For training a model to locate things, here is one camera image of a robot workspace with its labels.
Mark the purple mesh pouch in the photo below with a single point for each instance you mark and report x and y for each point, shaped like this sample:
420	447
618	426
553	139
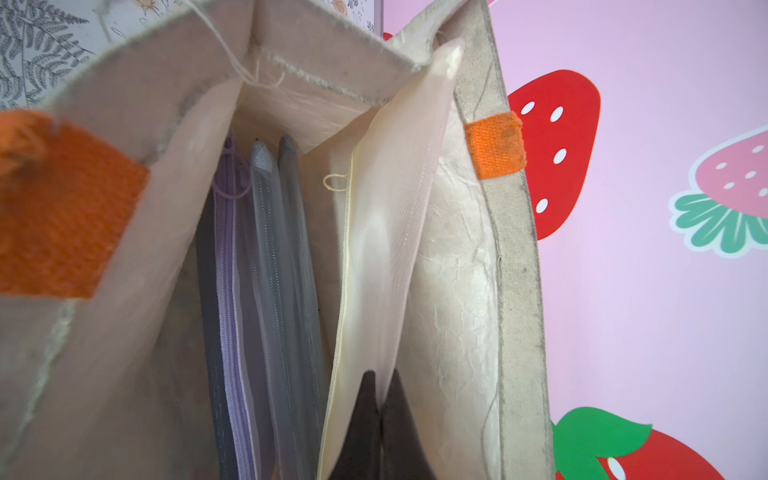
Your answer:
243	367

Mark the grey mesh pencil pouch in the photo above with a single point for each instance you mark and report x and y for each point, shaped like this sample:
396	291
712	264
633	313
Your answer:
270	254

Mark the cream canvas tote bag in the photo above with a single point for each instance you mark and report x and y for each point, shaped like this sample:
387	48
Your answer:
111	363

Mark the dark blue mesh pouch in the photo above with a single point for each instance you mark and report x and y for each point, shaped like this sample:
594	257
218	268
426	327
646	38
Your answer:
307	293

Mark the beige mesh pouch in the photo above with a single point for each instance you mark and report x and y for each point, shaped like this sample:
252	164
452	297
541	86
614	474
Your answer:
383	166

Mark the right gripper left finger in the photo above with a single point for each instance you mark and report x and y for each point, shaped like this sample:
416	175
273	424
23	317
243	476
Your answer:
359	458

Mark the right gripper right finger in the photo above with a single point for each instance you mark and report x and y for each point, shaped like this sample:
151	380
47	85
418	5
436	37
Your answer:
402	454

